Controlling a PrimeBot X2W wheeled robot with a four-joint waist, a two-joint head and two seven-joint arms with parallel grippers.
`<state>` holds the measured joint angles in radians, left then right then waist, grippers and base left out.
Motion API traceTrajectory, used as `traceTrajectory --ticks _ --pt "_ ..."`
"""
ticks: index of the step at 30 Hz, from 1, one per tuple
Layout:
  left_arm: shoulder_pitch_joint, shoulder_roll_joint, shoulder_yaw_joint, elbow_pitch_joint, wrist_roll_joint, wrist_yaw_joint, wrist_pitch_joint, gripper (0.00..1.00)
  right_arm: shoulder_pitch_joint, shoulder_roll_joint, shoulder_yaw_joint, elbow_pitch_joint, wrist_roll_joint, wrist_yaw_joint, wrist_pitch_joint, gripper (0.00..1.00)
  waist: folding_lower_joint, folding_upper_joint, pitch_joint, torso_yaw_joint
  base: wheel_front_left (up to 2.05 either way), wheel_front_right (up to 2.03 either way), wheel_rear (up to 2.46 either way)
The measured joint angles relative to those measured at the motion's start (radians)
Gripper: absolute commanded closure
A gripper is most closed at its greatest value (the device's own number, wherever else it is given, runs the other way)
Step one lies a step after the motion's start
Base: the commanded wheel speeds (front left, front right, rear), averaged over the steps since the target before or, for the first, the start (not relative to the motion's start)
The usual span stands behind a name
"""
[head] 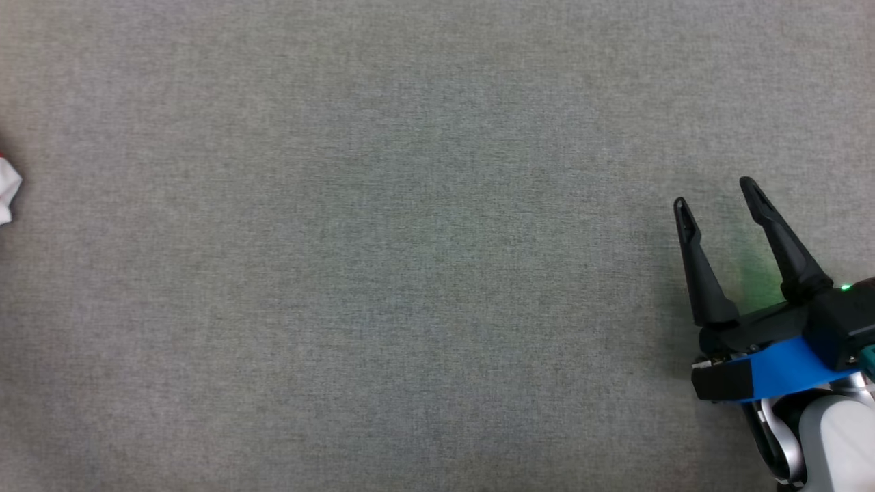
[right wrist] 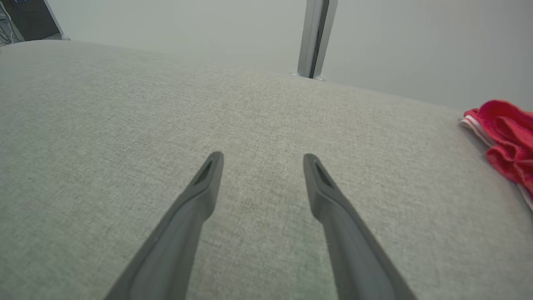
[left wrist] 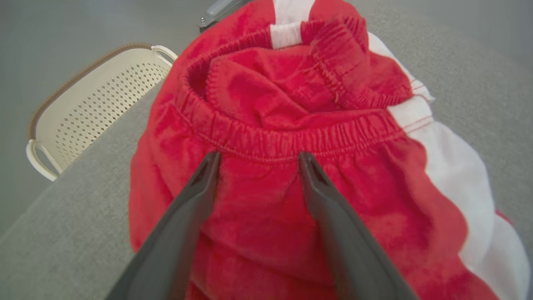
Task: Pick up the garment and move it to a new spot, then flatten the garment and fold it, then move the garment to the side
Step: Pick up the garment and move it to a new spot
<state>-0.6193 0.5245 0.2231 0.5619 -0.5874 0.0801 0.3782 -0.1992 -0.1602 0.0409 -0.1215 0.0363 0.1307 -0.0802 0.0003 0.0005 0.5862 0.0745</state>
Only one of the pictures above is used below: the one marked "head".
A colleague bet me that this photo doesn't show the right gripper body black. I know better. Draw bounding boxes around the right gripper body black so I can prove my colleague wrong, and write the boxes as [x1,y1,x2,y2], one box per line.
[691,300,811,403]

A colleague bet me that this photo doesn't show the red Bulls 23 shorts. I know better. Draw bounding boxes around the red Bulls 23 shorts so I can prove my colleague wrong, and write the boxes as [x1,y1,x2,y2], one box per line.
[0,154,23,226]

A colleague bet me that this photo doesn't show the grey fabric cushion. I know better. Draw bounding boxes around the grey fabric cushion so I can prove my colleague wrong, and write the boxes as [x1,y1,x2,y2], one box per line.
[0,0,875,492]

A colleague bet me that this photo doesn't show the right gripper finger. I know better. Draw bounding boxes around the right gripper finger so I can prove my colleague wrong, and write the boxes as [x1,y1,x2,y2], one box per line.
[673,197,740,327]
[739,176,834,303]

